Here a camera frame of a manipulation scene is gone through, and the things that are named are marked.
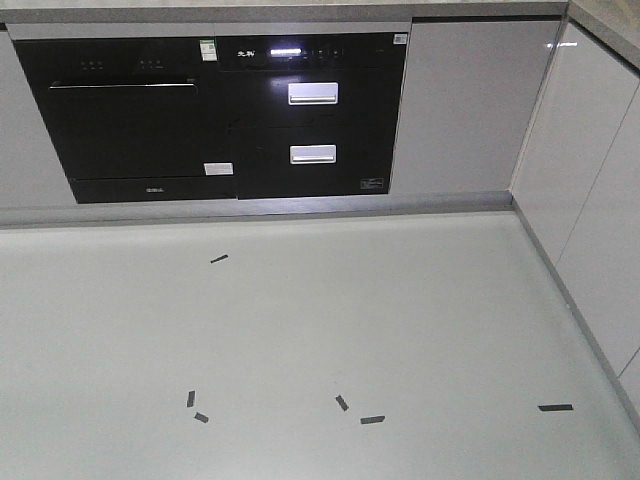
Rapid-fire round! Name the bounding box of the grey cabinet door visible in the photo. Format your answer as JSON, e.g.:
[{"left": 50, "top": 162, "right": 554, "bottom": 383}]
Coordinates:
[{"left": 390, "top": 20, "right": 559, "bottom": 195}]

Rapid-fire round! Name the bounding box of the upper silver drawer handle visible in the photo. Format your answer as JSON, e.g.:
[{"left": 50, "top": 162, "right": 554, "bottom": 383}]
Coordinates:
[{"left": 287, "top": 82, "right": 339, "bottom": 106}]

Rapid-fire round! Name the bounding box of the silver drawer handle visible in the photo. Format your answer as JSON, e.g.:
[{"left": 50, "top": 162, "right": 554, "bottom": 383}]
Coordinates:
[
  {"left": 287, "top": 82, "right": 339, "bottom": 106},
  {"left": 289, "top": 145, "right": 337, "bottom": 165}
]

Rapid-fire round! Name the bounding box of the lower silver drawer handle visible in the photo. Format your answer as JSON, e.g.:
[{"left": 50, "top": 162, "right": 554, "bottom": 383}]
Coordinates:
[{"left": 289, "top": 145, "right": 337, "bottom": 165}]

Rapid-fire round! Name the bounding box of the black disinfection cabinet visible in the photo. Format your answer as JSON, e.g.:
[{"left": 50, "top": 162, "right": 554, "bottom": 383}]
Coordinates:
[{"left": 216, "top": 32, "right": 408, "bottom": 199}]

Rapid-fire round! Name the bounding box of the grey side cabinet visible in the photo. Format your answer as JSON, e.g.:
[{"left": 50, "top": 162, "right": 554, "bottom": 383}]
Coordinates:
[{"left": 509, "top": 21, "right": 640, "bottom": 396}]

